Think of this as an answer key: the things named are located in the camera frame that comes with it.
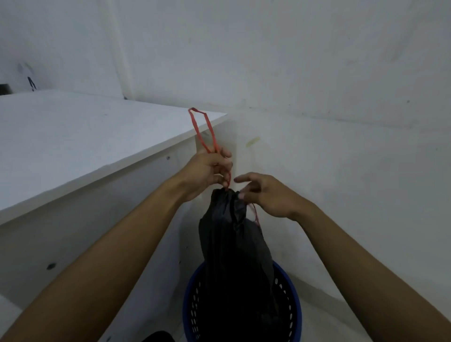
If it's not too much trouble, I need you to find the person's right hand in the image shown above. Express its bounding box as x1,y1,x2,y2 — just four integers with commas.
233,172,311,222

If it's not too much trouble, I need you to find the person's left hand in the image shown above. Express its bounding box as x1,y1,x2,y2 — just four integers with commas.
173,148,234,204

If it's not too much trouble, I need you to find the black trash bag red drawstring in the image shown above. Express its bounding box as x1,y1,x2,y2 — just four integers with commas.
188,107,280,342

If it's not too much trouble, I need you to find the person's left forearm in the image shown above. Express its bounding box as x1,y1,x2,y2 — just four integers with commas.
0,175,187,342

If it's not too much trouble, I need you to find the person's right forearm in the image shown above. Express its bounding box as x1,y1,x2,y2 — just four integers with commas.
292,202,451,342

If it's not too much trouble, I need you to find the white desk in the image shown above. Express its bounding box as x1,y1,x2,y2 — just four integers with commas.
0,89,228,342

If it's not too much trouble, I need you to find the blue perforated plastic bin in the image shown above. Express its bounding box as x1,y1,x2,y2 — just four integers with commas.
182,260,303,342

